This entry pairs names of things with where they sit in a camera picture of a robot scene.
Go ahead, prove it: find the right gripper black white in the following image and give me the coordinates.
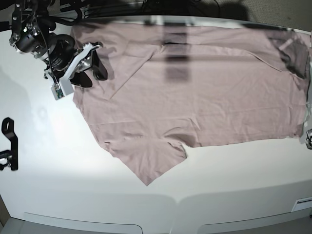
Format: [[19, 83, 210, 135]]
[[44, 34, 108, 96]]

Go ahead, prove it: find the mauve pink T-shirt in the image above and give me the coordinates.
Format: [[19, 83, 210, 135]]
[[71, 20, 310, 185]]

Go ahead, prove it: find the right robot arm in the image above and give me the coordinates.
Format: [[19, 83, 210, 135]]
[[9, 0, 108, 100]]

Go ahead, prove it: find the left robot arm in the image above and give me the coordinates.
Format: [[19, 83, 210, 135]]
[[305, 129, 312, 150]]

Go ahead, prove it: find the black equipment clutter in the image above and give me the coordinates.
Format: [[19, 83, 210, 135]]
[[0, 117, 20, 171]]

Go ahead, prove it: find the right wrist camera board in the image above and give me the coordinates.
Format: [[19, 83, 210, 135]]
[[51, 84, 65, 100]]

